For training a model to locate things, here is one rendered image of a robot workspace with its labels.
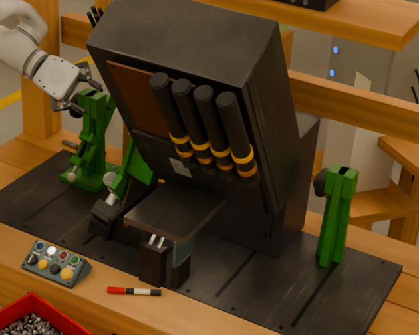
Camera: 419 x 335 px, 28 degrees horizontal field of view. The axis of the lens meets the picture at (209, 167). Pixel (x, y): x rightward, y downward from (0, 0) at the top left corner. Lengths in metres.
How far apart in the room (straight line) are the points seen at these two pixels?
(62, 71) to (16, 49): 0.13
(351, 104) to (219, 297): 0.63
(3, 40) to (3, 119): 2.57
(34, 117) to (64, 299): 0.83
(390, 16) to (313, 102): 0.39
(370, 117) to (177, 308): 0.72
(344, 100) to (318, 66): 3.49
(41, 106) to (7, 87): 2.51
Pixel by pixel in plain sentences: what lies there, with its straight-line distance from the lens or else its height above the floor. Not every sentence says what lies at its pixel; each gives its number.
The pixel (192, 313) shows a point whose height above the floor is 0.90.
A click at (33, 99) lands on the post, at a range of 2.71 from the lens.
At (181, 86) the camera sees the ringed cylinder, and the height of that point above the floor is 1.53.
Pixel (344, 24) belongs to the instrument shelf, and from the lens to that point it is 1.96.
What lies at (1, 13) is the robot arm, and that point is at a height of 1.44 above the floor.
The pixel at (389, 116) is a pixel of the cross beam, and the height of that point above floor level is 1.24.
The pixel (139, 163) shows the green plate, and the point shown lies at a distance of 2.06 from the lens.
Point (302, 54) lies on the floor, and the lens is 5.90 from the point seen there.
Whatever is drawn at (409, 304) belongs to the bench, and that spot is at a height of 0.88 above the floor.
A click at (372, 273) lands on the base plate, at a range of 2.21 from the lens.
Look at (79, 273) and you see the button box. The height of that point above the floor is 0.92.
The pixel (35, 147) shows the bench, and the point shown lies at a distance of 2.70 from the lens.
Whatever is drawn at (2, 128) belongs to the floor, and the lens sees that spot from 4.72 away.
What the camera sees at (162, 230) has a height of 1.13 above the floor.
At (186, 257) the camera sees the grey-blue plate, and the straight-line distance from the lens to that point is 2.05.
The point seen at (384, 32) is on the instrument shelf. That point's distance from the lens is 1.93.
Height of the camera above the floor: 2.19
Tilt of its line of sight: 30 degrees down
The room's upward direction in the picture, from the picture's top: 4 degrees clockwise
